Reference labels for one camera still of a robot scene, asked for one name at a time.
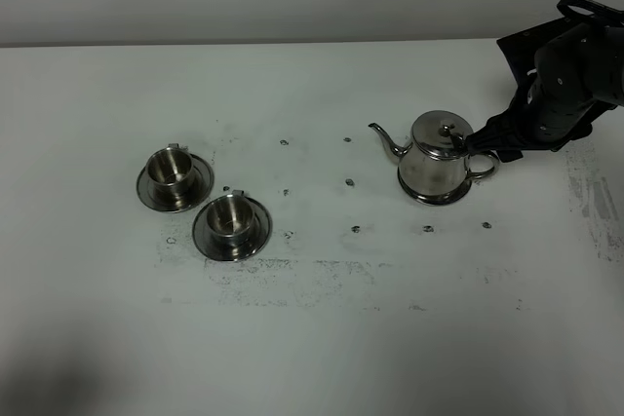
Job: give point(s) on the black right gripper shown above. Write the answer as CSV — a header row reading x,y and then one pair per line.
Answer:
x,y
569,71

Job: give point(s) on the stainless steel teapot saucer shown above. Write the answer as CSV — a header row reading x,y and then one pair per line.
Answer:
x,y
438,200

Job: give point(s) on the near stainless steel saucer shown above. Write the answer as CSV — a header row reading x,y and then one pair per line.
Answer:
x,y
213,250

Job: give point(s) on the near stainless steel teacup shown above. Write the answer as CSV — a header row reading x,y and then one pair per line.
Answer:
x,y
230,219

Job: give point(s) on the stainless steel teacup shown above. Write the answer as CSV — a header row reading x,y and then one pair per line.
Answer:
x,y
171,170
230,219

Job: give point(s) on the far stainless steel saucer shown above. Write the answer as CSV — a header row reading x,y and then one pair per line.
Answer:
x,y
198,192

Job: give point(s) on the far stainless steel teacup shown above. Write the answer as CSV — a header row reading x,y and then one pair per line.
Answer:
x,y
171,170

